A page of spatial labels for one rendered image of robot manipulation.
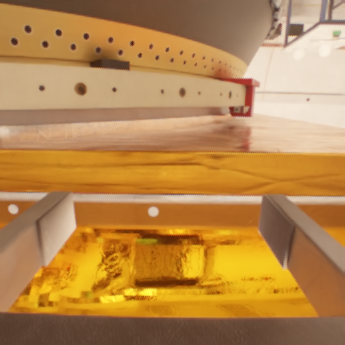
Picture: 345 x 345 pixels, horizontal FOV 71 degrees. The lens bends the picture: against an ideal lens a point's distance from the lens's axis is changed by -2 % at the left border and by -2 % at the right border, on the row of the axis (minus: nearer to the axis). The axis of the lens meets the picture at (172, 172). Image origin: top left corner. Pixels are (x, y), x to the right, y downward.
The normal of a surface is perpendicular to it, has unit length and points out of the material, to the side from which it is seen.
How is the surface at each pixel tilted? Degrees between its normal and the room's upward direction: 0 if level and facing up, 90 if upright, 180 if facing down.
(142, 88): 90
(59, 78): 90
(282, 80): 90
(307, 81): 90
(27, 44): 62
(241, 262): 129
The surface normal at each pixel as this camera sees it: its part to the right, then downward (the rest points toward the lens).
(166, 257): 0.01, -0.41
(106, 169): 0.00, 0.28
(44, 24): 0.46, 0.67
